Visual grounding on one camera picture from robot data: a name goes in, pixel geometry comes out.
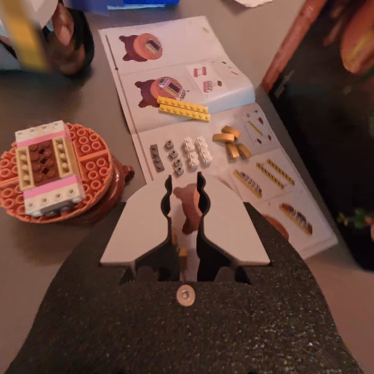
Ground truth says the blue plastic bin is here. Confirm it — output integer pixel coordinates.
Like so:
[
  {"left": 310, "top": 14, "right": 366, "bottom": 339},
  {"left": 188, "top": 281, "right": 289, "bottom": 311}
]
[{"left": 64, "top": 0, "right": 182, "bottom": 15}]

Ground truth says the black orchid print set box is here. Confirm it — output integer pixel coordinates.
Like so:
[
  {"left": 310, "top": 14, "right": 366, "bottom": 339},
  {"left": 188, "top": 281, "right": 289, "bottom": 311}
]
[{"left": 260, "top": 0, "right": 374, "bottom": 272}]

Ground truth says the brick flowerpot model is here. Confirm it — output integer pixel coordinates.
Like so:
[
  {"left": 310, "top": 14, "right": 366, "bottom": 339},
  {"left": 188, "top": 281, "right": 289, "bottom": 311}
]
[{"left": 0, "top": 120, "right": 135, "bottom": 225}]

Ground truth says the white paper sheet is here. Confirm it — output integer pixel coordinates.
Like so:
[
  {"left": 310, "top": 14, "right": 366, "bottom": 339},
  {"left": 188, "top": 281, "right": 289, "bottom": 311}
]
[{"left": 234, "top": 0, "right": 273, "bottom": 8}]

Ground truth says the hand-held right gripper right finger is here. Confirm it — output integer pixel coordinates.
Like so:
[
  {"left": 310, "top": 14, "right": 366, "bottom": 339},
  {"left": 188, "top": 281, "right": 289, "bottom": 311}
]
[{"left": 198, "top": 171, "right": 271, "bottom": 268}]

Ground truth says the person's left hand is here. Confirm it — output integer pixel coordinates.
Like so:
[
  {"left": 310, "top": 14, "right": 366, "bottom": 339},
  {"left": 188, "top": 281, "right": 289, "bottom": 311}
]
[{"left": 46, "top": 0, "right": 80, "bottom": 75}]

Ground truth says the brick set instruction booklet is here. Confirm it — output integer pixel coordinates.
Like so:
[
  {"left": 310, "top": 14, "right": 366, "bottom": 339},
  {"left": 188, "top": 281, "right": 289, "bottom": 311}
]
[{"left": 98, "top": 15, "right": 338, "bottom": 260}]

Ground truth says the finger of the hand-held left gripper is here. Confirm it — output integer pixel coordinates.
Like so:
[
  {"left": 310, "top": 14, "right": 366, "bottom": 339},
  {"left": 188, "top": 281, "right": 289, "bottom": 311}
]
[
  {"left": 0, "top": 32, "right": 27, "bottom": 72},
  {"left": 25, "top": 0, "right": 60, "bottom": 28}
]

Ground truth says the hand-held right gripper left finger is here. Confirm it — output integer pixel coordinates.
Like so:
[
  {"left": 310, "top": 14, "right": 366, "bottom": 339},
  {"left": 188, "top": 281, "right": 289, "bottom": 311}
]
[{"left": 101, "top": 174, "right": 173, "bottom": 267}]

